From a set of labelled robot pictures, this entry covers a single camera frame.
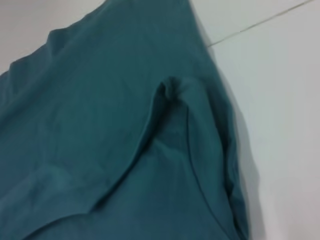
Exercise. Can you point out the teal blue t-shirt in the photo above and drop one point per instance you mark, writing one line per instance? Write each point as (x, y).
(112, 125)

